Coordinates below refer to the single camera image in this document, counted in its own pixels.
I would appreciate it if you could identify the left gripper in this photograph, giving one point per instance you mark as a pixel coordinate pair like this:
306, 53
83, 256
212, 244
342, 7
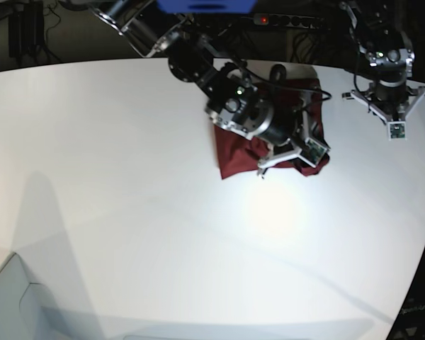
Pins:
391, 102

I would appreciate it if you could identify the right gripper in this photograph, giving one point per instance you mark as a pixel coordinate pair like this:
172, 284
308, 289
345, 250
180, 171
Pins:
284, 133

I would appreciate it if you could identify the dark red t-shirt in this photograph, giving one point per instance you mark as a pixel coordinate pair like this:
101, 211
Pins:
236, 155

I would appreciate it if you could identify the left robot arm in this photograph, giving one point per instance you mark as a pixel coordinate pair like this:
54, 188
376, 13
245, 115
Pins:
377, 30

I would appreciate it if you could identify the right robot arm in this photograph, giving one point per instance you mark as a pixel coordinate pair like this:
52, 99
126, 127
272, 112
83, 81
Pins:
197, 57

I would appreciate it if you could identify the black power strip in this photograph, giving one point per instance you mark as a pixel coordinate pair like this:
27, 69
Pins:
288, 21

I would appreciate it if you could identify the blue box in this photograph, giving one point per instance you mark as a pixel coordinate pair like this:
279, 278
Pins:
206, 6

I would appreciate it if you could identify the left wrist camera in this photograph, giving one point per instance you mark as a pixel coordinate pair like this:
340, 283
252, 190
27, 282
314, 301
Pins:
396, 130

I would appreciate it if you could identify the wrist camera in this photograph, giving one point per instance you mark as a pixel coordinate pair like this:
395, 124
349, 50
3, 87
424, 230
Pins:
313, 152
396, 130

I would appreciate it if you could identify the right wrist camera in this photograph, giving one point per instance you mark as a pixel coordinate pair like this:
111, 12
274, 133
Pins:
313, 152

